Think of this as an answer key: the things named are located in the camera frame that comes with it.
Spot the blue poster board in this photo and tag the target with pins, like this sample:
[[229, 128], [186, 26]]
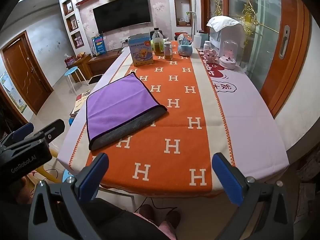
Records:
[[98, 45]]

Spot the orange H-pattern table runner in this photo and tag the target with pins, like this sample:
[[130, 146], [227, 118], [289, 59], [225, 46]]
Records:
[[171, 157]]

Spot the glass bottle with yellow liquid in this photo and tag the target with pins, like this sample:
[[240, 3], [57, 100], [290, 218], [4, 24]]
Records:
[[157, 41]]

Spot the brown wooden door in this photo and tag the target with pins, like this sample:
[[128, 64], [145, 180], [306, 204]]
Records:
[[25, 71]]

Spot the white wall shelf unit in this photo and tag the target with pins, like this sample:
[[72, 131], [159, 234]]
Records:
[[73, 24]]

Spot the white appliance with cloth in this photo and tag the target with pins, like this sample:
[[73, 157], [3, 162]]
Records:
[[223, 28]]

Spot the blue round stool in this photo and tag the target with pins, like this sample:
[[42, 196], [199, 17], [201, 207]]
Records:
[[74, 74]]

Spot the books on floor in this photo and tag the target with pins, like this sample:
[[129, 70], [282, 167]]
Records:
[[80, 100]]

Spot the small glass jar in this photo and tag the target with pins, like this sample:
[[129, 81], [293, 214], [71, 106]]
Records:
[[168, 52]]

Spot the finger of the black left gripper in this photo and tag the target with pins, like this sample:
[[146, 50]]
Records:
[[51, 131]]

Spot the black wall television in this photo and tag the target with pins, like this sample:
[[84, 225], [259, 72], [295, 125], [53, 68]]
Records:
[[121, 13]]

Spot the blue duck picture box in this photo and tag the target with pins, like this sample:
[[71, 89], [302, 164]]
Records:
[[140, 49]]

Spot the wooden sliding door frame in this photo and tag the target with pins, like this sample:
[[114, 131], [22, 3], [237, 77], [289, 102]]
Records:
[[289, 56]]

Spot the glass dome ornament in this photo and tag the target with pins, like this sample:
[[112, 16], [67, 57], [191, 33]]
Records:
[[228, 55]]

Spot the wooden TV cabinet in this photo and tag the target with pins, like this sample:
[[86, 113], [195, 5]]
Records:
[[91, 66]]

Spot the white plastic bottle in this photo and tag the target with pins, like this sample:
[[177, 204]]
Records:
[[199, 38]]

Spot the purple grey folded towel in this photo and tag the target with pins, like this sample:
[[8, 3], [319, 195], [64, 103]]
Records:
[[119, 109]]

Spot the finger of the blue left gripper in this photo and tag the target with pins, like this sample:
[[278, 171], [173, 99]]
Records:
[[20, 134]]

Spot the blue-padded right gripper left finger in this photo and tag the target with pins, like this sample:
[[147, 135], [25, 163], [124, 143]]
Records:
[[56, 211]]

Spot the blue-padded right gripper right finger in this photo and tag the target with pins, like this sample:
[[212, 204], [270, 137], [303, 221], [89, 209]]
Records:
[[274, 220]]

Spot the pink flower ornament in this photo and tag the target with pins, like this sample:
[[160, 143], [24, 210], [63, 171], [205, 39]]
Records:
[[210, 55]]

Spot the small white jar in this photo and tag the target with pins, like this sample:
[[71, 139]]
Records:
[[207, 45]]

